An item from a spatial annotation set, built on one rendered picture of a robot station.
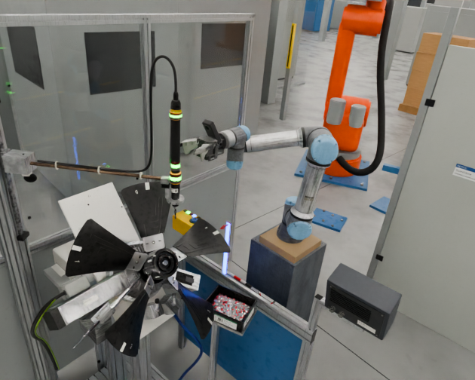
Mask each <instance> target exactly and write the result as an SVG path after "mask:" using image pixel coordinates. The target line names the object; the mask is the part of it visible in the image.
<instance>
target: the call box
mask: <svg viewBox="0 0 475 380"><path fill-rule="evenodd" d="M191 218H194V217H193V216H190V215H189V214H187V213H186V212H184V211H183V210H182V211H180V212H178V213H177V214H176V219H175V214H174V215H173V229H175V230H176V231H178V232H179V233H181V234H183V235H184V234H185V233H186V232H187V231H188V230H189V229H190V228H191V227H192V226H193V225H194V224H195V222H191Z"/></svg>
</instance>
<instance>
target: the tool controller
mask: <svg viewBox="0 0 475 380"><path fill-rule="evenodd" d="M401 297H402V294H401V293H399V292H397V291H395V290H393V289H391V288H389V287H387V286H385V285H383V284H381V283H379V282H378V281H376V280H373V279H372V278H370V277H367V276H366V275H364V274H361V273H360V272H359V271H356V270H354V269H353V268H350V267H348V266H346V265H344V264H342V263H339V265H338V266H337V268H336V269H335V270H334V272H333V273H332V274H331V275H330V276H329V278H328V279H327V283H326V298H325V307H327V308H328V309H329V311H330V312H331V313H333V312H335V313H337V314H338V317H340V318H345V319H346V320H349V321H350V322H352V323H353V324H355V325H357V326H358V327H360V328H361V329H364V330H365V331H367V332H368V333H370V334H372V335H373V336H375V337H376V338H378V339H380V340H383V339H384V337H385V336H386V334H387V332H388V330H389V329H390V328H391V325H392V324H393V322H394V319H395V316H396V313H397V309H398V307H399V304H400V300H401Z"/></svg>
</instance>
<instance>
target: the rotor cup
mask: <svg viewBox="0 0 475 380"><path fill-rule="evenodd" d="M143 253H146V252H145V251H144V252H143ZM147 253H148V254H149V256H148V258H147V259H146V261H145V262H144V264H143V266H142V267H141V269H140V270H139V271H136V274H137V276H138V278H139V279H140V280H141V281H142V282H144V283H145V282H146V280H147V278H148V276H149V275H151V276H152V280H153V281H154V284H156V283H160V282H161V281H162V280H163V279H164V278H168V277H171V276H173V275H174V274H175V273H176V271H177V269H178V266H179V261H178V258H177V256H176V254H175V253H174V252H173V251H172V250H170V249H167V248H161V249H159V250H153V251H150V252H147ZM149 260H152V261H151V262H148V261H149ZM164 260H167V261H168V264H167V265H164V263H163V262H164ZM157 276H159V277H157ZM156 277H157V278H156Z"/></svg>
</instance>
